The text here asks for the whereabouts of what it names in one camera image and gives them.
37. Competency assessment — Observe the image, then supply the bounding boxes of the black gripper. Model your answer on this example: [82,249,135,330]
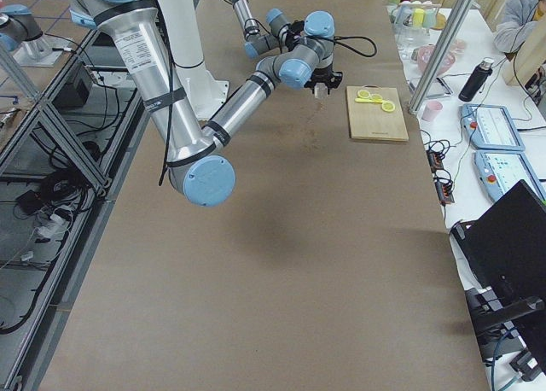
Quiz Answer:
[304,64,343,90]

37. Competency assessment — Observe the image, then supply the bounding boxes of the clear glass measuring cup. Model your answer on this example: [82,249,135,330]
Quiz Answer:
[313,83,328,99]

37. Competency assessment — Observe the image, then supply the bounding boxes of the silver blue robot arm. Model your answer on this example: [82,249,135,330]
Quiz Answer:
[71,0,342,207]
[226,0,290,59]

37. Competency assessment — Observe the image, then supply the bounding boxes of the pink cup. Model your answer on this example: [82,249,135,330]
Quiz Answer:
[421,100,443,122]

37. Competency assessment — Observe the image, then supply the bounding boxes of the lemon slice far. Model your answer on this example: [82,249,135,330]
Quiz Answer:
[357,90,370,99]

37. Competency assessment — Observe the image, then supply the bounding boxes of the bamboo cutting board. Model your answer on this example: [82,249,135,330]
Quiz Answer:
[346,86,409,142]

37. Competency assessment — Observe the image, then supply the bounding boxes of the lemon slice near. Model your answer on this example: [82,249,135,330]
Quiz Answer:
[381,101,396,113]

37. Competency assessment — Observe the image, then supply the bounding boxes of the pink bowl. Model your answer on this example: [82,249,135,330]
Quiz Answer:
[415,44,456,74]

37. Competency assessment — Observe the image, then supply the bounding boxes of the black water bottle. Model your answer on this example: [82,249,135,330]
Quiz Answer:
[458,57,494,102]

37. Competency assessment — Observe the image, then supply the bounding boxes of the teach pendant far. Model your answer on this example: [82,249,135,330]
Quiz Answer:
[459,103,525,152]

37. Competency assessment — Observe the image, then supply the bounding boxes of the teach pendant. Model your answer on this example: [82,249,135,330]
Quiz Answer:
[459,103,525,152]
[473,150,545,202]

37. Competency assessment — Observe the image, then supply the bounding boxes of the teach pendant near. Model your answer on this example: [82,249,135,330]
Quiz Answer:
[473,150,545,202]

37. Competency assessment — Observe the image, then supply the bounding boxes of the seated person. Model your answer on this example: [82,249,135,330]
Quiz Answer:
[494,0,545,77]

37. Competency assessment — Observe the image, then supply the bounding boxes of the black monitor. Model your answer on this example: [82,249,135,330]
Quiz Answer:
[450,180,545,301]

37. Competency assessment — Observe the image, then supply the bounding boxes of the black camera cable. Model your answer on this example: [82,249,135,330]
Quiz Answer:
[332,34,378,59]

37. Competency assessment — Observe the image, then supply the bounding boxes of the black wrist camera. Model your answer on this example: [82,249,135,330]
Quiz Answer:
[286,20,305,42]

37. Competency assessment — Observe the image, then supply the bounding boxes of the aluminium frame post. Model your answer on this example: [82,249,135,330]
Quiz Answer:
[408,0,474,115]

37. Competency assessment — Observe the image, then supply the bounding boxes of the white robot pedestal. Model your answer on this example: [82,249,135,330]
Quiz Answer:
[156,0,229,121]

